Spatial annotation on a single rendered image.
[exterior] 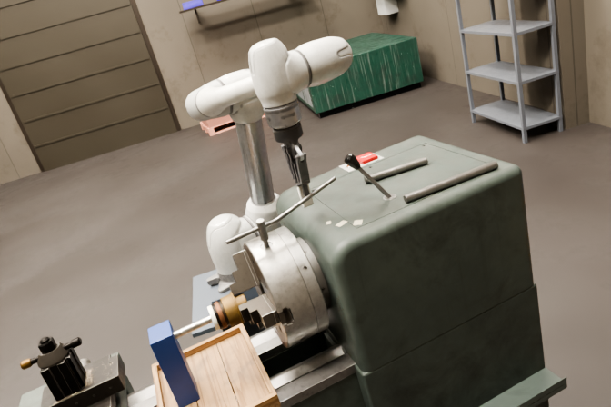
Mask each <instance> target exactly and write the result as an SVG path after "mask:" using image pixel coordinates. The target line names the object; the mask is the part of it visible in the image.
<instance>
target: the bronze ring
mask: <svg viewBox="0 0 611 407"><path fill-rule="evenodd" d="M246 302H247V300H246V298H245V295H244V294H243V293H240V294H238V295H236V296H234V295H233V293H232V292H230V294H228V295H227V296H224V297H222V298H220V302H215V303H212V304H211V305H212V308H213V310H214V313H215V317H216V319H217V321H218V324H219V326H220V329H221V330H223V329H225V328H227V327H228V325H231V327H233V326H235V325H237V324H239V323H242V324H243V323H244V320H243V317H242V314H241V312H240V310H239V307H238V305H241V304H243V303H246Z"/></svg>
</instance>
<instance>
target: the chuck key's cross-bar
mask: <svg viewBox="0 0 611 407"><path fill-rule="evenodd" d="M335 180H336V178H335V177H334V176H333V177H332V178H331V179H329V180H328V181H326V182H325V183H324V184H322V185H321V186H319V187H318V188H316V189H315V190H314V191H313V192H312V193H310V194H309V195H307V196H306V197H305V198H303V199H302V200H301V201H299V202H298V203H296V204H295V205H293V206H292V207H291V208H289V209H288V210H286V211H285V212H284V213H282V214H280V215H279V216H278V217H276V218H275V219H273V220H271V221H269V222H267V223H265V227H268V226H270V225H272V224H275V223H278V222H279V221H281V220H282V219H283V218H285V217H286V216H288V215H289V214H290V213H292V212H293V211H294V210H295V209H297V208H298V207H299V206H301V205H302V204H304V203H305V202H307V201H308V200H309V199H311V198H312V197H313V196H315V195H316V194H318V193H319V192H321V191H322V190H323V189H325V188H326V187H327V186H328V185H330V184H331V183H332V182H334V181H335ZM258 231H259V228H258V227H255V228H253V229H251V230H249V231H246V232H244V233H241V234H239V235H237V236H235V237H233V238H230V239H228V240H226V241H225V242H226V244H230V243H233V242H235V241H237V240H240V239H242V238H244V237H246V236H248V235H250V234H252V233H255V232H258Z"/></svg>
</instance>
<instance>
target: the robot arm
mask: <svg viewBox="0 0 611 407"><path fill-rule="evenodd" d="M248 60H249V68H250V69H244V70H240V71H236V72H233V73H231V74H226V75H224V76H222V77H220V78H218V79H215V80H214V81H212V82H210V83H208V84H205V85H203V86H201V87H200V88H199V89H196V90H194V91H193V92H192V93H191V94H189V96H188V97H187V98H186V101H185V107H186V110H187V112H188V114H189V115H190V116H191V117H192V118H194V119H196V120H197V121H207V120H210V119H216V118H220V117H224V116H227V115H230V117H231V119H232V120H233V121H234V122H235V127H236V131H237V136H238V141H239V144H240V149H241V154H242V158H243V163H244V168H245V175H246V180H247V184H248V189H249V193H250V199H249V200H248V202H247V204H246V210H245V216H243V217H241V218H238V217H237V216H236V215H233V214H221V215H218V216H217V217H215V218H214V219H213V220H212V221H211V222H210V223H209V225H208V226H207V230H206V240H207V246H208V250H209V252H210V255H211V258H212V261H213V263H214V265H215V268H216V269H217V272H216V274H215V275H213V276H211V277H209V278H208V279H206V280H207V283H208V285H213V284H219V288H218V291H219V293H225V292H227V291H229V290H230V288H229V285H231V284H233V283H235V280H234V278H233V276H232V272H234V271H237V268H236V266H235V262H234V259H233V254H236V253H239V252H242V251H243V245H244V243H245V242H247V241H249V240H252V239H254V238H256V237H258V236H260V235H259V232H255V233H252V234H250V235H248V236H246V237H244V238H242V239H240V240H237V241H235V242H233V243H230V244H226V242H225V241H226V240H228V239H230V238H233V237H235V236H237V235H239V234H241V233H244V232H246V231H249V230H251V229H253V228H255V227H257V225H256V220H258V219H264V220H265V223H267V222H269V221H271V220H273V219H275V218H276V217H278V214H277V211H276V202H277V200H278V198H279V195H278V194H276V193H275V192H274V186H273V181H272V175H271V170H270V165H269V160H268V154H267V148H266V142H265V132H264V127H263V122H262V117H263V115H264V114H265V118H266V120H267V123H268V126H269V127H270V128H273V133H274V137H275V140H276V141H277V142H278V143H283V144H284V145H281V149H282V150H283V152H284V155H285V158H286V161H287V164H288V167H289V170H290V173H291V175H292V178H293V179H294V180H295V182H296V187H297V190H298V193H299V196H300V200H302V199H303V198H305V197H306V196H307V195H309V194H310V193H311V192H310V188H309V183H310V177H309V172H308V167H307V161H306V152H304V153H302V145H301V144H300V143H299V142H298V139H299V138H300V137H301V136H302V135H303V129H302V125H301V122H299V121H300V120H301V119H302V115H301V111H300V108H299V104H298V100H297V96H296V95H297V94H298V93H300V92H301V91H302V90H304V89H306V88H308V87H314V86H318V85H321V84H324V83H326V82H329V81H331V80H333V79H335V78H337V77H338V76H340V75H341V74H343V73H344V72H345V71H346V70H347V69H348V68H349V67H350V65H351V64H352V60H353V52H352V49H351V47H350V45H349V43H348V42H346V41H345V40H344V39H343V38H340V37H333V36H329V37H325V38H321V39H317V40H314V41H311V42H308V43H305V44H303V45H300V46H298V47H297V48H296V49H294V50H292V51H288V52H287V49H286V47H285V46H284V45H283V43H282V42H280V41H279V40H278V39H276V38H271V39H267V40H264V41H261V42H259V43H257V44H255V45H253V46H252V47H251V48H250V50H249V52H248Z"/></svg>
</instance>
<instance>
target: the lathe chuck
mask: <svg viewBox="0 0 611 407"><path fill-rule="evenodd" d="M268 237H269V239H268V242H269V243H271V244H272V245H273V247H272V248H271V249H269V250H262V249H261V246H262V244H263V242H262V241H261V239H260V236H258V237H256V238H254V239H252V240H249V241H247V242H245V243H244V245H243V250H244V249H246V251H247V254H248V256H249V259H250V261H251V263H252V265H253V267H254V269H255V273H256V276H257V278H258V280H259V282H260V284H259V285H258V286H256V287H255V288H256V290H257V293H258V295H259V296H261V295H263V294H265V295H266V296H267V298H268V299H269V300H270V302H271V303H272V304H273V305H274V307H275V309H276V310H277V312H278V313H280V312H282V311H283V310H282V309H284V308H287V309H289V310H290V313H291V315H292V318H293V320H292V321H291V323H289V324H287V323H285V324H281V322H280V323H278V324H276V325H274V326H273V327H274V329H275V332H276V334H277V336H278V338H279V339H280V341H281V343H282V344H283V345H284V346H285V347H286V348H289V347H291V346H293V345H295V344H297V343H299V340H300V339H302V338H304V337H306V336H308V337H307V338H309V337H311V336H313V335H316V334H317V331H318V327H317V320H316V314H315V310H314V307H313V304H312V302H311V299H310V296H309V293H308V291H307V289H306V285H305V283H304V280H303V278H302V276H301V274H300V272H299V270H298V268H297V266H296V264H295V261H294V259H293V257H292V255H291V253H290V252H289V251H288V249H287V247H286V246H285V243H284V242H283V240H282V239H281V238H280V236H279V235H278V234H277V233H276V232H274V231H271V232H269V233H268ZM244 246H245V248H244ZM307 338H305V339H307Z"/></svg>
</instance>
